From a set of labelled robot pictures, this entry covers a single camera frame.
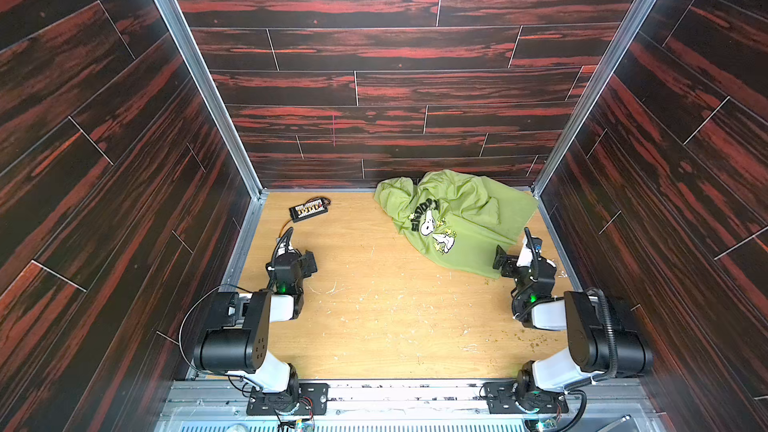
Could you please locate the metal front rail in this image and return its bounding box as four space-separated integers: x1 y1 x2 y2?
154 379 670 432

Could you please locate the green jacket with cartoon print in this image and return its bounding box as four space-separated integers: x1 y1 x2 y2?
374 170 538 279

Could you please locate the black battery pack with wires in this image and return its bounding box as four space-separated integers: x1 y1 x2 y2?
278 196 332 236

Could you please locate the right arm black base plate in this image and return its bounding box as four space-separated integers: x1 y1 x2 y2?
480 381 569 415

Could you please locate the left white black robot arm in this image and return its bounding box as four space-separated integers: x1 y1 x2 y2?
178 227 317 415

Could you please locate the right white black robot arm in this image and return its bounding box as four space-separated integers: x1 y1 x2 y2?
482 229 654 415

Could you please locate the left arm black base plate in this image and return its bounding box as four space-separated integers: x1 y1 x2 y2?
246 382 330 417

